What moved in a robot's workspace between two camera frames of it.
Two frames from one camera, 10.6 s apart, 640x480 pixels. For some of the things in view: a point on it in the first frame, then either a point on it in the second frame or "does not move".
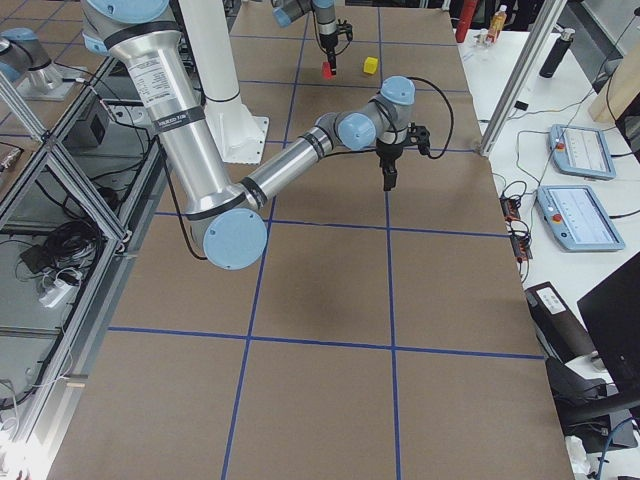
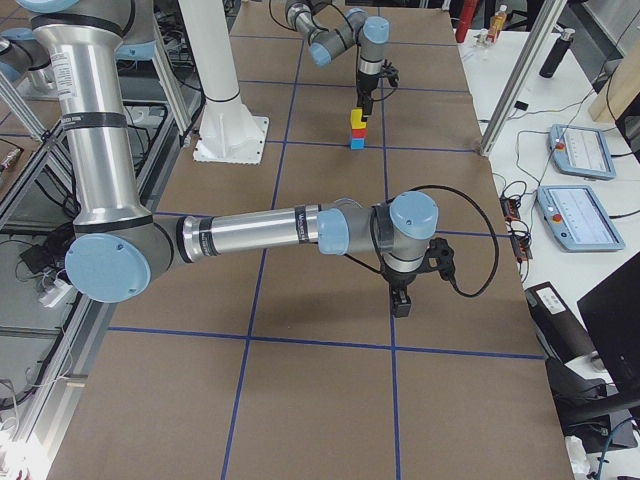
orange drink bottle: [497, 23] does not move
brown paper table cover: [384, 335] does not move
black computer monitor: [614, 311] does not move
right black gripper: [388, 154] → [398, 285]
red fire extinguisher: [465, 20] does not move
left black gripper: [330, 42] → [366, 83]
